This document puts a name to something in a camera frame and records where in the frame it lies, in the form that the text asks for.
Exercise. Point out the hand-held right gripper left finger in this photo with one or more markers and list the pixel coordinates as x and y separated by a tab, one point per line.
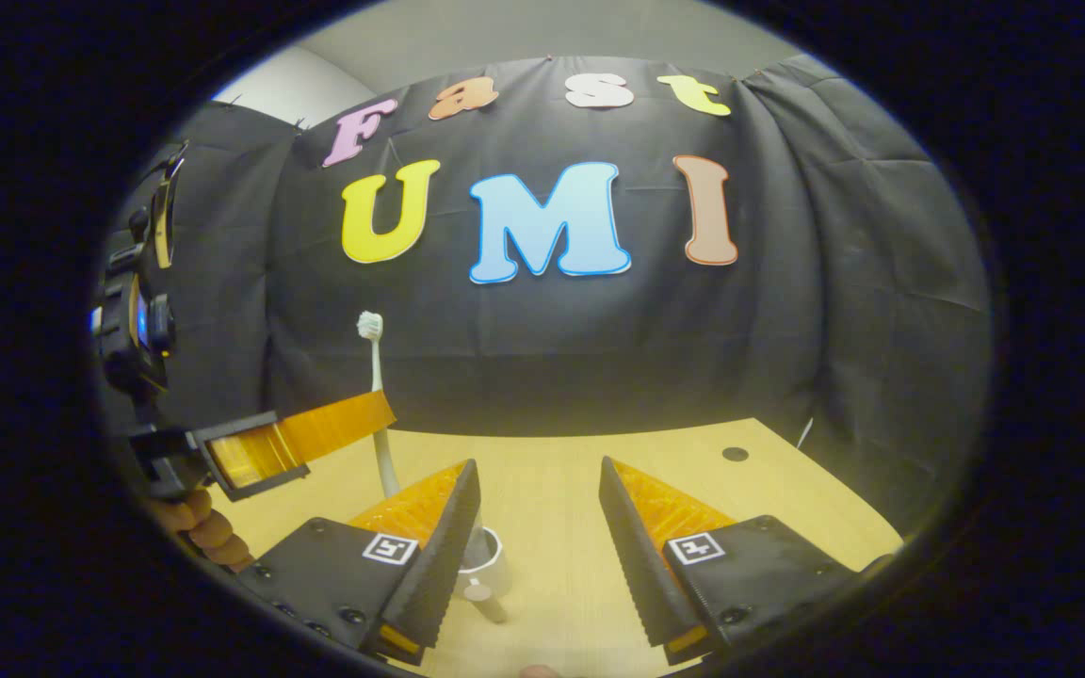
444	565

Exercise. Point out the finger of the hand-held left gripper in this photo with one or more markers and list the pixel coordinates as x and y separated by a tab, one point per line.
335	424

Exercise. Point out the pale blue toothbrush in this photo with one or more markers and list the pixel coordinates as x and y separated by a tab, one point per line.
376	363

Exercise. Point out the light wooden desktop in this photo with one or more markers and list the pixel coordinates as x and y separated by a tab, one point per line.
552	508

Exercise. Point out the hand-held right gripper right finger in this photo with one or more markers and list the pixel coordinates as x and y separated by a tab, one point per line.
641	574

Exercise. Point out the black backdrop cloth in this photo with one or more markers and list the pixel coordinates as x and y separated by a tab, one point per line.
599	358

